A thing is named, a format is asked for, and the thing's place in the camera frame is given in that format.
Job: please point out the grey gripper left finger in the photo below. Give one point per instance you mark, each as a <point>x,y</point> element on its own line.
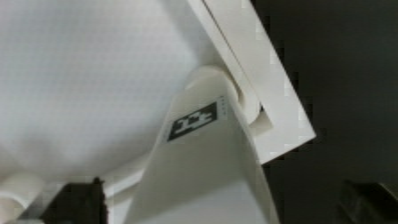
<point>69,204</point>

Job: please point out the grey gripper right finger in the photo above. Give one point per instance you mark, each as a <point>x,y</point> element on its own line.
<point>368,203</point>

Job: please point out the white desk top tray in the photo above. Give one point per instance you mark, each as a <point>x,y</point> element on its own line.
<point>98,56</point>

